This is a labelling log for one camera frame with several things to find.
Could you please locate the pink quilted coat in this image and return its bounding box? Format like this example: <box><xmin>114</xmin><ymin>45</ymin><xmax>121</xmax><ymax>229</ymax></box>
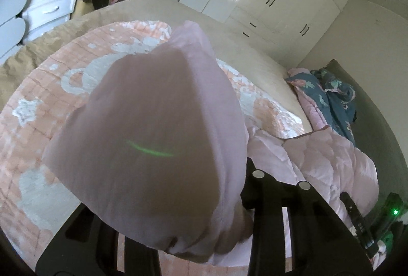
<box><xmin>43</xmin><ymin>21</ymin><xmax>379</xmax><ymax>267</ymax></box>

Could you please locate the peach floral bed blanket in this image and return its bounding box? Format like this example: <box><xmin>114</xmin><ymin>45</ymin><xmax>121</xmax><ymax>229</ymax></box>
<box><xmin>0</xmin><ymin>20</ymin><xmax>307</xmax><ymax>276</ymax></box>

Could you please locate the dark green headboard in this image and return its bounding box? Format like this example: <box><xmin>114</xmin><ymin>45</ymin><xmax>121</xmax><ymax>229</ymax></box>
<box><xmin>326</xmin><ymin>59</ymin><xmax>407</xmax><ymax>204</ymax></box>

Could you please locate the teal and pink comforter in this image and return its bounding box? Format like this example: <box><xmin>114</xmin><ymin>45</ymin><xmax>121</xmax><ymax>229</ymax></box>
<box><xmin>286</xmin><ymin>68</ymin><xmax>357</xmax><ymax>143</ymax></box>

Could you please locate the tan bed sheet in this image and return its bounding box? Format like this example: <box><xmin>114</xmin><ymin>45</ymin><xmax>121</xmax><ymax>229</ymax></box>
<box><xmin>1</xmin><ymin>0</ymin><xmax>312</xmax><ymax>132</ymax></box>

